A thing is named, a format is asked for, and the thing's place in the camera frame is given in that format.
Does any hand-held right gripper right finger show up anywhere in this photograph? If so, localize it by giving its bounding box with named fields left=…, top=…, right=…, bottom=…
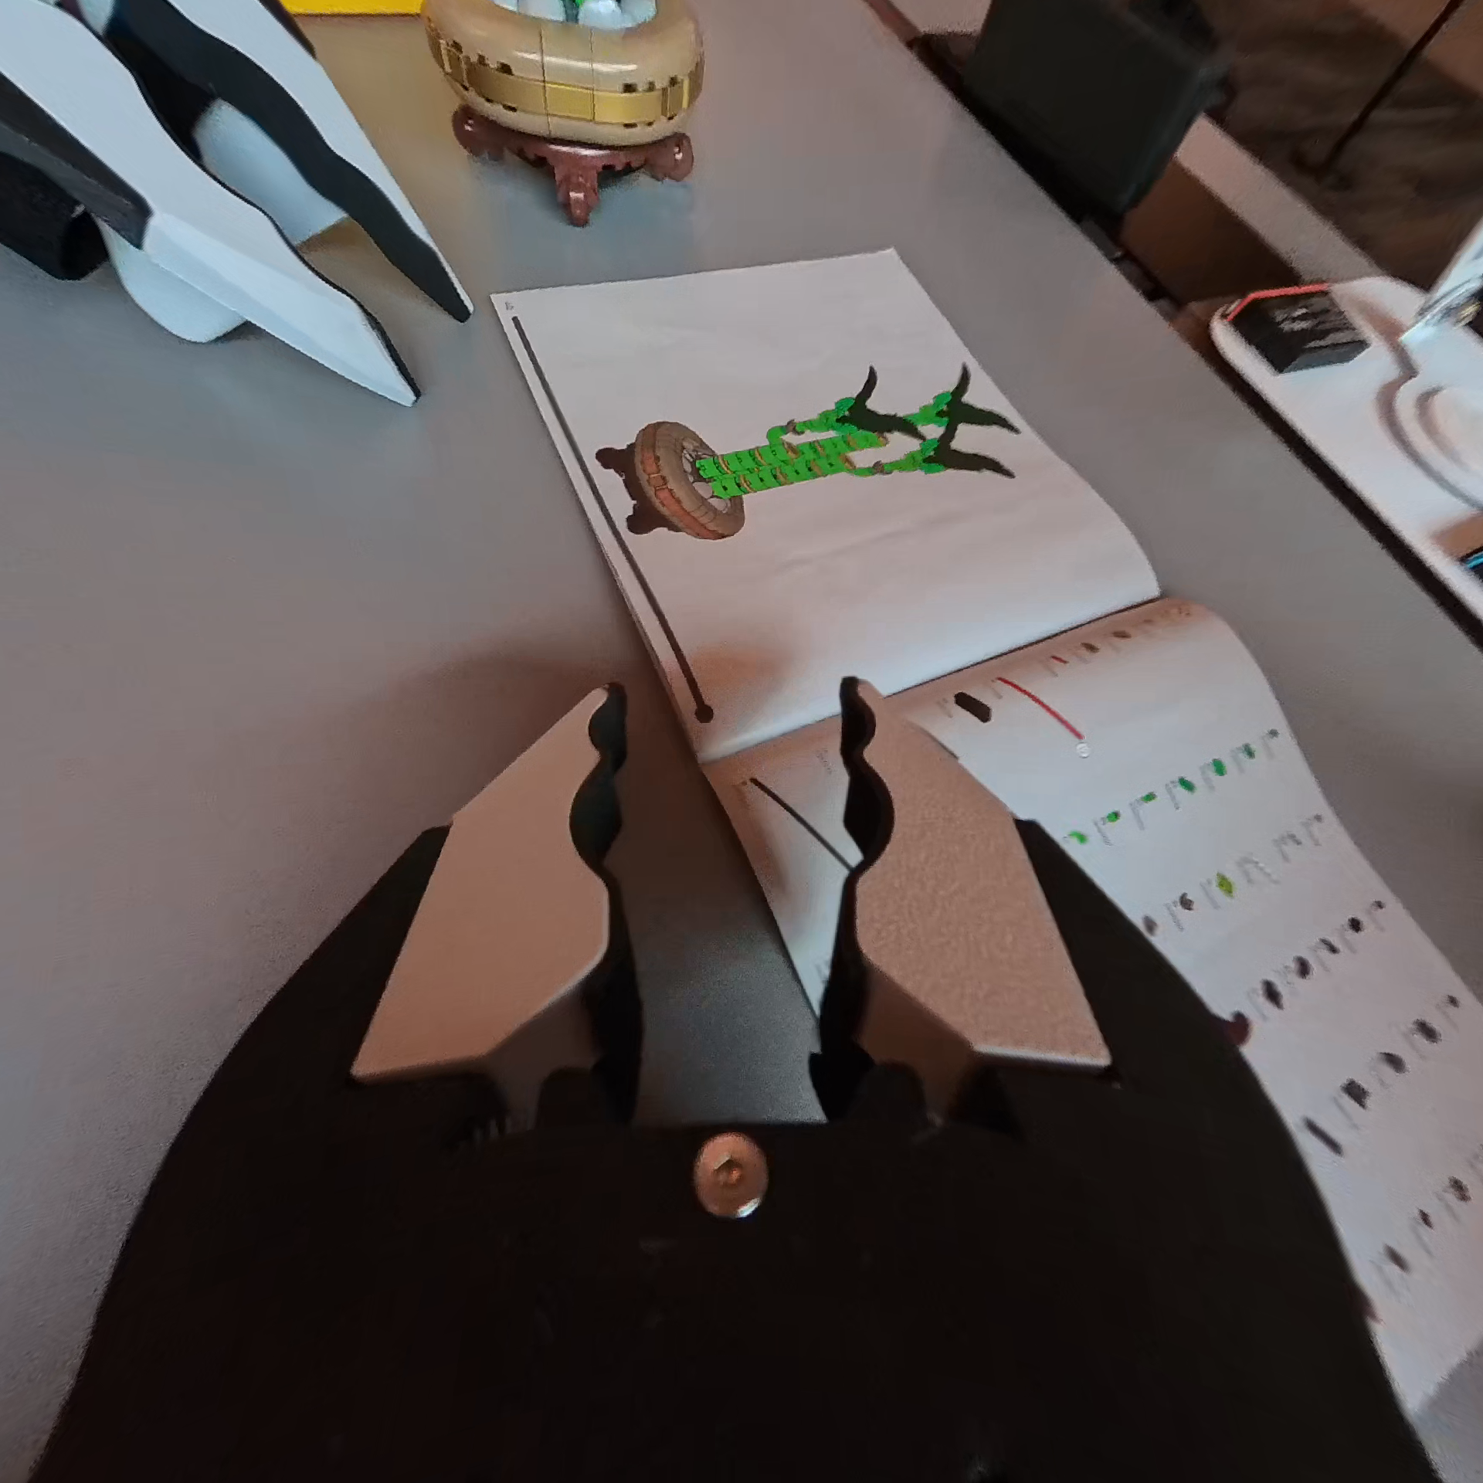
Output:
left=816, top=679, right=1116, bottom=1124

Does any white tray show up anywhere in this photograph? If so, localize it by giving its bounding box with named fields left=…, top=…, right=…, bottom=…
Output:
left=1211, top=273, right=1483, bottom=650

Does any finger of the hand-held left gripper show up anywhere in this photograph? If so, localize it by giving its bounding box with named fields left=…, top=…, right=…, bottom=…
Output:
left=0, top=0, right=424, bottom=410
left=103, top=0, right=477, bottom=327

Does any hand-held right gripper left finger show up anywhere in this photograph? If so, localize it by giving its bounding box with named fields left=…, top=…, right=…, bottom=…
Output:
left=352, top=684, right=641, bottom=1124

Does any green lego bamboo plant model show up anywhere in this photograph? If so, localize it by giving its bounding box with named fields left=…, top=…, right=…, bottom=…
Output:
left=422, top=0, right=708, bottom=229

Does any white lego instruction booklet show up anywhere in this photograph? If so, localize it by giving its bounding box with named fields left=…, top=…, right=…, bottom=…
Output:
left=489, top=246, right=1483, bottom=1422

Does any black battery red edge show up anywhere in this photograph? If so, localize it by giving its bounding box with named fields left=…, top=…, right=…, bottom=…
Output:
left=1225, top=285, right=1368, bottom=375

